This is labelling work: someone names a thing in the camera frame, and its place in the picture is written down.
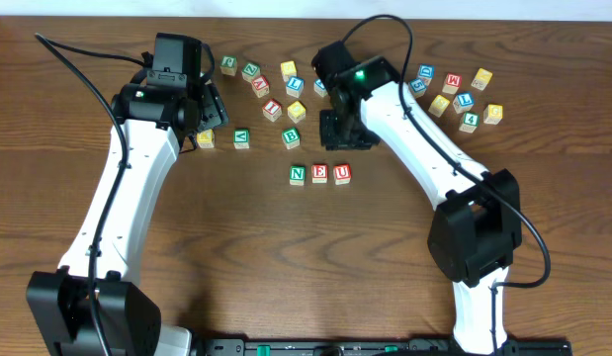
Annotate red U block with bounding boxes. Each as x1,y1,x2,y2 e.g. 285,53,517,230
333,164,352,185

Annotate red E block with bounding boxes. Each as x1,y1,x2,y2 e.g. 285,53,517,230
311,164,328,184

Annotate yellow O block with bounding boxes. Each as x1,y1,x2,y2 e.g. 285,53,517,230
287,101,306,124

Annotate red A block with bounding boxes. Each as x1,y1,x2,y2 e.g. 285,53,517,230
251,75,270,98

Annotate green N block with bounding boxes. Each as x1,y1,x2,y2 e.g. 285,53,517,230
289,166,306,186

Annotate red I block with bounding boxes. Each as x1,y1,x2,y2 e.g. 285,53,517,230
262,99,283,122

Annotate blue L block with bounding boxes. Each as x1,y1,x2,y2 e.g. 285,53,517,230
286,76,305,98

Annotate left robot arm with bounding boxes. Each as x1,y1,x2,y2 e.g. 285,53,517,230
26,33,228,355

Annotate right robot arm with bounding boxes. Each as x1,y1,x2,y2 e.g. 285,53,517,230
311,42,522,355

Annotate yellow K block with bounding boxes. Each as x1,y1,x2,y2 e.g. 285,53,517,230
196,130,216,149

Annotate green V block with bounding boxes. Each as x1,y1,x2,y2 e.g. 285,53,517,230
233,129,250,149

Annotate green B block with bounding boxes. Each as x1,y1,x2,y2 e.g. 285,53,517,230
282,128,301,149

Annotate blue P block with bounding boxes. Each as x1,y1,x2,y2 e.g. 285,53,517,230
313,79,327,98

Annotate green J block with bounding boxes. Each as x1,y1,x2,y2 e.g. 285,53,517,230
219,55,237,76

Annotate green Z block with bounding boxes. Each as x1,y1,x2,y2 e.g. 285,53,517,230
241,62,261,83

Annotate yellow S block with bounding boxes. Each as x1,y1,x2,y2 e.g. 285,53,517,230
280,60,298,82

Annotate blue 5 block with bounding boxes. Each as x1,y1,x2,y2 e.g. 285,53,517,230
409,78,427,98

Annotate yellow block middle right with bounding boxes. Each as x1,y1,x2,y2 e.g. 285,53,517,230
428,95,451,118

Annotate blue D block right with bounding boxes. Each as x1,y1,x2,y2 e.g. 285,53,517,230
417,64,435,86

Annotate red M block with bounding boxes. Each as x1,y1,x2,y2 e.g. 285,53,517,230
442,73,462,95

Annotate blue I block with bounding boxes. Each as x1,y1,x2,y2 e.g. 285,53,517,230
453,92,475,114

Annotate green 4 block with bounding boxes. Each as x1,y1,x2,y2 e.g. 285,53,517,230
459,112,480,134

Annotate yellow block far right top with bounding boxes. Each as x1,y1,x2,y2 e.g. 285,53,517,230
471,68,493,91

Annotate yellow block far right low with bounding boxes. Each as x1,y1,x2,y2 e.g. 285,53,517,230
483,104,503,125

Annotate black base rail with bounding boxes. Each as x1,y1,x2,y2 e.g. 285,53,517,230
190,338,573,356

